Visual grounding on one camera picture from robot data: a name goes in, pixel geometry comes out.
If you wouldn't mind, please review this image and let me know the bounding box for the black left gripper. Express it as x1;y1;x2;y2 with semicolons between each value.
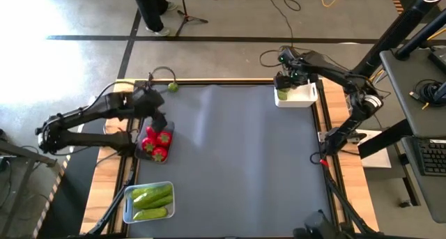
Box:
132;88;169;132

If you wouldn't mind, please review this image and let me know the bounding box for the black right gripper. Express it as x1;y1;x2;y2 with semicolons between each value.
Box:
274;47;314;91

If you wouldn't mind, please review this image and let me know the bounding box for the clear plastic bin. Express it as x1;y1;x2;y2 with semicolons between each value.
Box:
122;180;176;224

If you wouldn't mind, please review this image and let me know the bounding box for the white plastic basket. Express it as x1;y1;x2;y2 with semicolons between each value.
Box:
273;77;318;109

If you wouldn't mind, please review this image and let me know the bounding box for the grey table mat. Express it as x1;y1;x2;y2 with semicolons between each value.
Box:
134;84;336;238

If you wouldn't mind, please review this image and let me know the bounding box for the person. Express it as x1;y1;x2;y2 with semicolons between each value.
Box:
132;0;178;38

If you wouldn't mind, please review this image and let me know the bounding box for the black tripod stand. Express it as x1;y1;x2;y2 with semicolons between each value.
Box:
175;0;209;37

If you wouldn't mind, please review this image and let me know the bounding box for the black desk base bar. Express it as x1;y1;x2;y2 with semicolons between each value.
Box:
357;118;415;160

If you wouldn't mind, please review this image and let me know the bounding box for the black floor mat striped edge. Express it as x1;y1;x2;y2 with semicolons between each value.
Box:
33;95;121;239

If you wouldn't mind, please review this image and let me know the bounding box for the black tower fan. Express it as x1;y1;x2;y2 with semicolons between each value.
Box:
351;0;446;79

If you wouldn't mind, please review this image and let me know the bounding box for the dark grey desk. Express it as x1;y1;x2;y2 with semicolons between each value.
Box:
378;47;446;139

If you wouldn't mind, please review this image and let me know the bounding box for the white paper sheet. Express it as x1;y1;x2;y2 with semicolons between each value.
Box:
355;129;393;169

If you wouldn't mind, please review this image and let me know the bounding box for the grey metal stand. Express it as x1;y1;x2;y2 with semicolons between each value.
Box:
0;129;59;239

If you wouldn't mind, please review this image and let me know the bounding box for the black rounded object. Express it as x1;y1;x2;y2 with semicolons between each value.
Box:
292;210;337;239

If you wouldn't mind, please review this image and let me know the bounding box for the black keyboard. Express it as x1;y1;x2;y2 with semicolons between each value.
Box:
414;140;446;178

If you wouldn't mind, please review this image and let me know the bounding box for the dark grey keyboard tray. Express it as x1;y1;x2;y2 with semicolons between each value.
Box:
400;136;446;224

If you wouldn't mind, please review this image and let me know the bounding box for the black aluminium table frame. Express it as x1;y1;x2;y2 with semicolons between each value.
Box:
83;71;379;239

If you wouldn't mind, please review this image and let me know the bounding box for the long black floor cable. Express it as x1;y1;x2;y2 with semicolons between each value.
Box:
256;0;294;48

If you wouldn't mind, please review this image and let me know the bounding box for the looped black floor cable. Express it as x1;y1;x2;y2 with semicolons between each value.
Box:
282;0;305;12

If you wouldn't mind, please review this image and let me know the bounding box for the coiled black cable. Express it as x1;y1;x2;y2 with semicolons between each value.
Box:
409;78;446;111

